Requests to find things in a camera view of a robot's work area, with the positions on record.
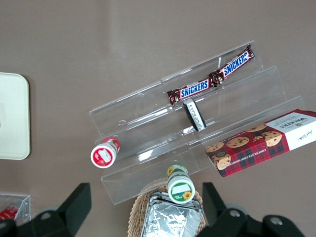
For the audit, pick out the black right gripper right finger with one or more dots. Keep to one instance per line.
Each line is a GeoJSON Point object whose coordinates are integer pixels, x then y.
{"type": "Point", "coordinates": [222, 219]}

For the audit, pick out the light wicker basket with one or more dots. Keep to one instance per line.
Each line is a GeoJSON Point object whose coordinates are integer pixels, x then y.
{"type": "Point", "coordinates": [138, 209]}

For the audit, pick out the red lid white cup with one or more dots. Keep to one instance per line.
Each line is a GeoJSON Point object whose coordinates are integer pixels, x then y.
{"type": "Point", "coordinates": [103, 156]}

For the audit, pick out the brown Snickers bar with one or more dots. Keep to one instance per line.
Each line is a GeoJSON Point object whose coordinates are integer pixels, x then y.
{"type": "Point", "coordinates": [195, 90]}
{"type": "Point", "coordinates": [234, 65]}

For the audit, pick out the clear acrylic stepped riser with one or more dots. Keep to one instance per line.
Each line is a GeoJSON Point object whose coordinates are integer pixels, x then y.
{"type": "Point", "coordinates": [138, 128]}
{"type": "Point", "coordinates": [247, 98]}

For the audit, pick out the aluminium foil container stack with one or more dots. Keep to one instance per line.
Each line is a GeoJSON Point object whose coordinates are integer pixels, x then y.
{"type": "Point", "coordinates": [170, 219]}

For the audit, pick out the clear acrylic bottle rack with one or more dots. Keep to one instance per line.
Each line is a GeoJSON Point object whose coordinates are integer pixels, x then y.
{"type": "Point", "coordinates": [24, 205]}

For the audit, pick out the small black white box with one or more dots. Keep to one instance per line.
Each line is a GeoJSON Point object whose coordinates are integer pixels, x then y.
{"type": "Point", "coordinates": [195, 114]}

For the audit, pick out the beige plastic tray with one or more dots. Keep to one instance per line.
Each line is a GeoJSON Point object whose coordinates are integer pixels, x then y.
{"type": "Point", "coordinates": [12, 116]}

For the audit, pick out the green lid white cup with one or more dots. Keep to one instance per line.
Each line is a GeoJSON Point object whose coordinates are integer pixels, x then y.
{"type": "Point", "coordinates": [181, 190]}

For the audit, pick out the red tartan cookie box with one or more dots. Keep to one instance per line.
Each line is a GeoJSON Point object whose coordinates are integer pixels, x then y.
{"type": "Point", "coordinates": [259, 148]}

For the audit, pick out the red cola bottle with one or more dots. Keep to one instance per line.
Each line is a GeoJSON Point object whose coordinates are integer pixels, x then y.
{"type": "Point", "coordinates": [8, 212]}

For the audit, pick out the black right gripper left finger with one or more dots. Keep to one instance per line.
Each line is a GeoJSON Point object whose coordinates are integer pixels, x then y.
{"type": "Point", "coordinates": [71, 212]}

